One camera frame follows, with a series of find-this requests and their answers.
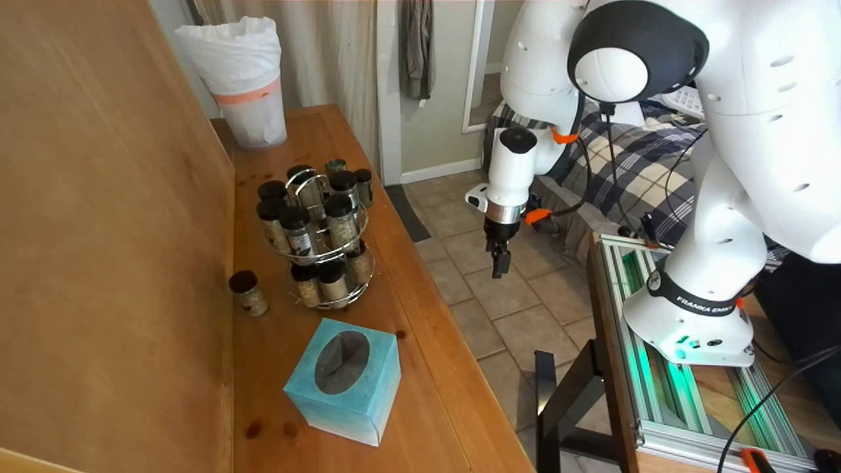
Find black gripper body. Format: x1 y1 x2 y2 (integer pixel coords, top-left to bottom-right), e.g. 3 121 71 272
483 217 522 256

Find dark grey floor mat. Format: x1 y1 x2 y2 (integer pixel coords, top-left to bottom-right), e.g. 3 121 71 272
383 180 434 243

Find wooden dresser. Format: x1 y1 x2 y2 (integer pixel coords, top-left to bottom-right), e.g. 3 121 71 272
208 101 535 473

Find spice jar black cap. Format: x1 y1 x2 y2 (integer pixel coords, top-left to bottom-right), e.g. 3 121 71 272
346 239 375 288
254 179 288 212
288 262 322 310
353 166 375 210
321 192 360 250
312 259 353 310
226 267 270 321
278 205 314 259

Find black metal stand leg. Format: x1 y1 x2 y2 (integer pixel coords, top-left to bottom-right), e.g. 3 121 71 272
533 335 642 473

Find plaid blanket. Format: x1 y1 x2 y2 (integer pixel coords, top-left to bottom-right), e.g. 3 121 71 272
488 93 714 256

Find white framed mirror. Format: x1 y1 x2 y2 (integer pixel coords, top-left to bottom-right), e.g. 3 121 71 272
460 0 500 135

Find teal tissue box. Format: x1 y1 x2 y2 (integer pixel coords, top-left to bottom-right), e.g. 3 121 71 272
282 315 405 449

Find dark hanging towel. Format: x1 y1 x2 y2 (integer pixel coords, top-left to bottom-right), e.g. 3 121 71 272
400 0 438 105

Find white lined trash bin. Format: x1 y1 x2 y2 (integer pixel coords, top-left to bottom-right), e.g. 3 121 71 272
170 13 288 153

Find orange clamp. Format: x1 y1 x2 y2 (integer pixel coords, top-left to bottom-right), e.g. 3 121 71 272
739 444 776 473

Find wooden back panel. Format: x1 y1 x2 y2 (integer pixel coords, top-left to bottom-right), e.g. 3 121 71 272
0 0 238 473

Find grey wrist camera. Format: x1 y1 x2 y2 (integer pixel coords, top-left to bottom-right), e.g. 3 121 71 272
462 180 491 217

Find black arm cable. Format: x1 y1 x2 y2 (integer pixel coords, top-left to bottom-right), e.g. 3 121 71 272
560 100 635 230

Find wire spice rack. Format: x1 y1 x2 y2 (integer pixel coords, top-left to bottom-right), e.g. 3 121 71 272
254 155 378 315

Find aluminium robot stand frame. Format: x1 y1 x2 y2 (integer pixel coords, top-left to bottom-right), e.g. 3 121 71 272
587 230 823 473

